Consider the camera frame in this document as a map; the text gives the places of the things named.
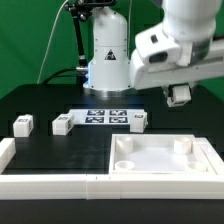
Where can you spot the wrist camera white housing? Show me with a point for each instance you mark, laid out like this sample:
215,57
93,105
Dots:
155,47

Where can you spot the AprilTag marker sheet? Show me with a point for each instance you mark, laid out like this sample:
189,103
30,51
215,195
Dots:
105,116

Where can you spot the white square tabletop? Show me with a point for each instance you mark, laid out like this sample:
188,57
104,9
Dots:
158,154

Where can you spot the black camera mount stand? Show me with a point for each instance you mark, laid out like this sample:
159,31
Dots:
80,11

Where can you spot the white U-shaped obstacle fence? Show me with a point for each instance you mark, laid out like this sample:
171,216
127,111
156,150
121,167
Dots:
111,186

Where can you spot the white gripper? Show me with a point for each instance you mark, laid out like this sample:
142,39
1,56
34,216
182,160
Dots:
145,76

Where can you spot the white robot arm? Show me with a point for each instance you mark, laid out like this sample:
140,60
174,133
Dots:
191,23

